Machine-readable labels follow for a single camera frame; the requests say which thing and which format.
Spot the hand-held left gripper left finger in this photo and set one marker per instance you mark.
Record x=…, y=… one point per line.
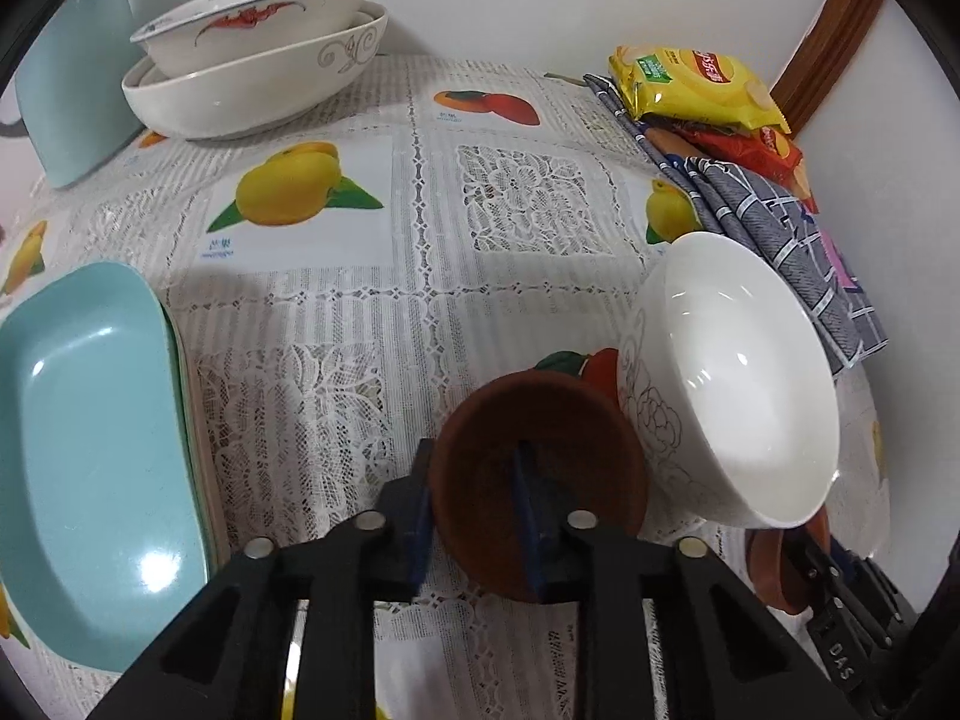
x=418, y=540

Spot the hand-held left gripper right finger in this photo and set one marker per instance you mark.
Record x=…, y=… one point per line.
x=529, y=532

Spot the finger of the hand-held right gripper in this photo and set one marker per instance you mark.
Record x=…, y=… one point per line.
x=847, y=562
x=806, y=562

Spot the small brown bowl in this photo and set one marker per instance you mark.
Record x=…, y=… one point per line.
x=765, y=562
x=570, y=450

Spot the white flower-etched bowl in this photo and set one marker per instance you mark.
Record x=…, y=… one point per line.
x=735, y=375

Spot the green square plate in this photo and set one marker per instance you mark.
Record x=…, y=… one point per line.
x=182, y=390

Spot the blue square plate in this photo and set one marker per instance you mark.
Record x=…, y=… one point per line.
x=90, y=465

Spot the grey checked cloth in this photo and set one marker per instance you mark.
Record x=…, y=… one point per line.
x=757, y=217

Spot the red snack bag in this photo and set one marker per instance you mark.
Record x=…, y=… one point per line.
x=772, y=150

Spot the large white serving bowl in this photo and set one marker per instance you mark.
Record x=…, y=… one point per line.
x=247, y=101

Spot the yellow snack bag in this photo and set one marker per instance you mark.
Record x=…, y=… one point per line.
x=697, y=86

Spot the crane patterned porcelain bowl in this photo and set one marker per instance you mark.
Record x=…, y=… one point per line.
x=300, y=22

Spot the light blue thermos jug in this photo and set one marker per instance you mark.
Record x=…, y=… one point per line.
x=75, y=90

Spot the brown wooden door frame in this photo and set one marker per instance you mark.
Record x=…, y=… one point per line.
x=832, y=37

